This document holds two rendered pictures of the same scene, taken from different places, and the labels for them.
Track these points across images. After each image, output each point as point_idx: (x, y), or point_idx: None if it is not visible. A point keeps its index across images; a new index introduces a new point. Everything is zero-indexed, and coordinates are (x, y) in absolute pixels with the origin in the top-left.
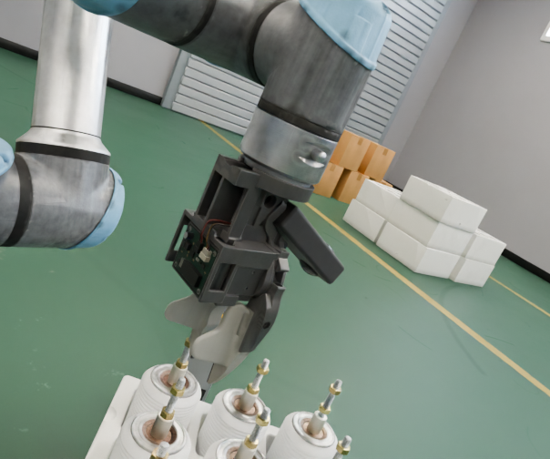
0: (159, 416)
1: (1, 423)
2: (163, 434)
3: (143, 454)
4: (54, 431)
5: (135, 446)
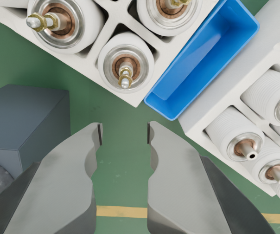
0: (53, 30)
1: None
2: (65, 22)
3: (81, 45)
4: None
5: (73, 49)
